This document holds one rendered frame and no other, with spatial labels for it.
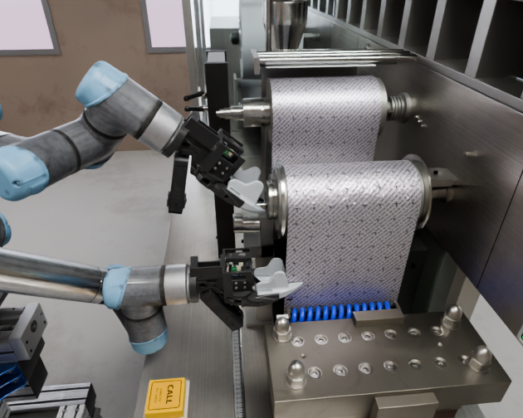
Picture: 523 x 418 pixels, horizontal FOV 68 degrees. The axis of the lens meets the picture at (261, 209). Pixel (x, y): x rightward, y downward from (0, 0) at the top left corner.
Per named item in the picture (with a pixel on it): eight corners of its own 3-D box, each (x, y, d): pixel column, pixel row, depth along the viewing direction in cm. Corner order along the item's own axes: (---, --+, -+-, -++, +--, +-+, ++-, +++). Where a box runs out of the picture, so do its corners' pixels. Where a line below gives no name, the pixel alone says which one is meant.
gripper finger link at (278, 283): (306, 274, 71) (255, 277, 70) (305, 298, 74) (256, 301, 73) (303, 264, 73) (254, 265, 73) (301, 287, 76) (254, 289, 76)
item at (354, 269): (284, 310, 80) (286, 236, 70) (394, 302, 82) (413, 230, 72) (284, 312, 80) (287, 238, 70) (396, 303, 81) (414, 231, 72)
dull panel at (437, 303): (283, 85, 279) (284, 49, 266) (288, 85, 279) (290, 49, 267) (420, 332, 90) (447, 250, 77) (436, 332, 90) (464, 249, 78)
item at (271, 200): (269, 207, 67) (266, 226, 74) (281, 207, 68) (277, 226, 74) (266, 172, 71) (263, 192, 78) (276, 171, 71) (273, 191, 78)
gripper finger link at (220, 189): (244, 206, 67) (203, 175, 65) (238, 211, 68) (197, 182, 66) (246, 195, 72) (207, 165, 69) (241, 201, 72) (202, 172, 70)
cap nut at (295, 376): (283, 371, 67) (284, 354, 64) (304, 370, 67) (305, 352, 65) (285, 391, 64) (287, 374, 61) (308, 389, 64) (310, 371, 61)
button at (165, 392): (151, 386, 78) (149, 379, 77) (186, 384, 79) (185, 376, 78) (145, 421, 72) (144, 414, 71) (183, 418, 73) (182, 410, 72)
